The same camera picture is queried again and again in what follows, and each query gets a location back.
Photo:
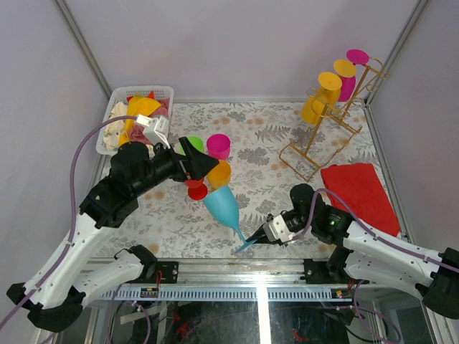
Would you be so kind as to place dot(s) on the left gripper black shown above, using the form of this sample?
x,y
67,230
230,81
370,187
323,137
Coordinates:
x,y
195,165

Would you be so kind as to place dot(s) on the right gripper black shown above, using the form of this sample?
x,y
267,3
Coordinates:
x,y
260,236

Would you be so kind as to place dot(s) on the yellow wine glass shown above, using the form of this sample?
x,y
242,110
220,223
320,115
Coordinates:
x,y
328,93
346,70
220,175

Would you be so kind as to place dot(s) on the green plastic wine glass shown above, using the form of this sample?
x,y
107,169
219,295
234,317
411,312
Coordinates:
x,y
196,143

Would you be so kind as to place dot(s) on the red plastic wine glass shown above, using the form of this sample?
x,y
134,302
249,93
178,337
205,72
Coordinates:
x,y
197,190

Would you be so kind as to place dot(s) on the magenta plastic wine glass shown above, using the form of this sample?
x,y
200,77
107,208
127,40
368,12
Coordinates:
x,y
218,146

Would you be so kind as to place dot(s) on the teal plastic wine glass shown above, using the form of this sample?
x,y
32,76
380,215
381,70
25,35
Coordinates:
x,y
223,207

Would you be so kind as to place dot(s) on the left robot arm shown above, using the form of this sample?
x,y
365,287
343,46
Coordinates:
x,y
56,296

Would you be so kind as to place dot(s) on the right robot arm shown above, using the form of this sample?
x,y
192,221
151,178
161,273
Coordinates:
x,y
363,252

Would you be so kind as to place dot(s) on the rear magenta wine glass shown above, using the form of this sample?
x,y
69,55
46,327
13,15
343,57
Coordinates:
x,y
357,57

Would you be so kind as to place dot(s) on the pink cloth in basket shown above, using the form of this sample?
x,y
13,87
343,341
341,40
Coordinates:
x,y
136,133

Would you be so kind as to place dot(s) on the yellow cloth in basket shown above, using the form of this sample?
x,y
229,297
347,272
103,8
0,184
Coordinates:
x,y
138,106

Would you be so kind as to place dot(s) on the cream floral cloth in basket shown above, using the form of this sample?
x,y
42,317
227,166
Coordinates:
x,y
113,131

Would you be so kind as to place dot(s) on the white plastic basket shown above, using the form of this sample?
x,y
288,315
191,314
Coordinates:
x,y
124,94

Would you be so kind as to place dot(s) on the red folded cloth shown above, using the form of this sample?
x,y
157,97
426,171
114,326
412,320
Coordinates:
x,y
359,187

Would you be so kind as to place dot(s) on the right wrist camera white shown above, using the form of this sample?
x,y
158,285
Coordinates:
x,y
277,231

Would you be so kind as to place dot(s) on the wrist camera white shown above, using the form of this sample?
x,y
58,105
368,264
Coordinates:
x,y
155,129
277,231

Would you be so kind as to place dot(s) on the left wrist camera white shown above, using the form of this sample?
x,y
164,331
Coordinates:
x,y
155,129

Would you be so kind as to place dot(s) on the slotted grey cable duct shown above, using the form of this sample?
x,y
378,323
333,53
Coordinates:
x,y
243,294

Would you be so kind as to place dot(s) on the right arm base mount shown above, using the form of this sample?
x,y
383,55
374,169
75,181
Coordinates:
x,y
322,268

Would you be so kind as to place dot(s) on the aluminium front rail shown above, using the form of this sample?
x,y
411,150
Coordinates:
x,y
238,272

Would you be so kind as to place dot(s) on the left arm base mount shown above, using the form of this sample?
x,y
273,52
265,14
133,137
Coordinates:
x,y
152,270

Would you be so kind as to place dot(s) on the gold wire glass rack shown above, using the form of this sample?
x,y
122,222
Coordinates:
x,y
319,144

